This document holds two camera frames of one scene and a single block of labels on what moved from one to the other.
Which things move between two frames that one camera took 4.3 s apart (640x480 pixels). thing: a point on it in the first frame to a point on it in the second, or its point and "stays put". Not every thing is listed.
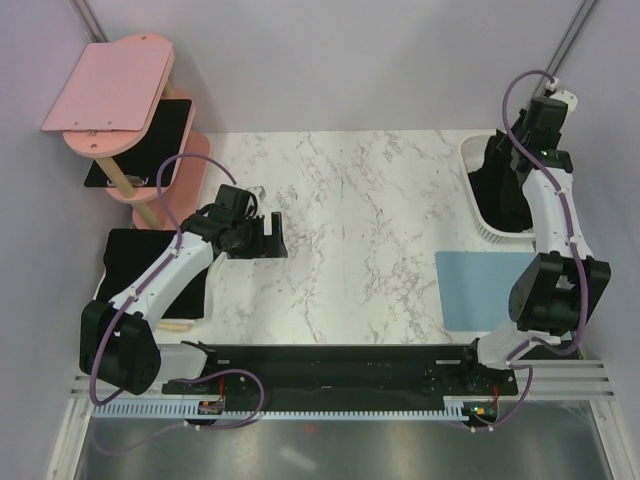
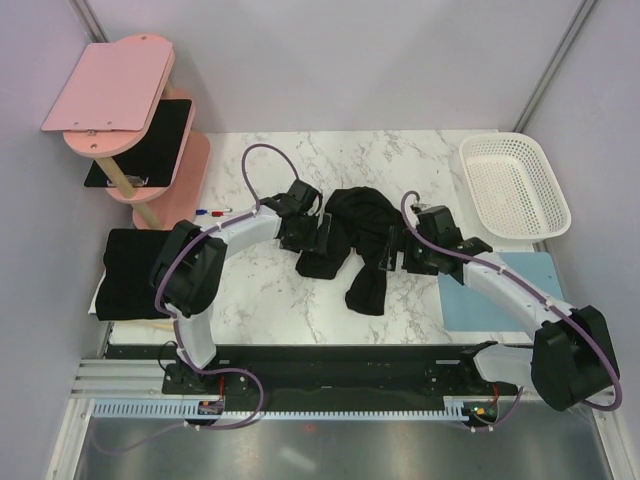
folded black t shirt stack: [127, 252] stays put
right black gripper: [518, 121] to [407, 261]
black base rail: [349, 376] stays put
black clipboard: [150, 164] stays put
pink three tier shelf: [181, 208] stays put
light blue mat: [475, 287] stays put
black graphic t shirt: [499, 188] to [362, 219]
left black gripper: [270, 246] to [317, 241]
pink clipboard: [111, 88] stays put
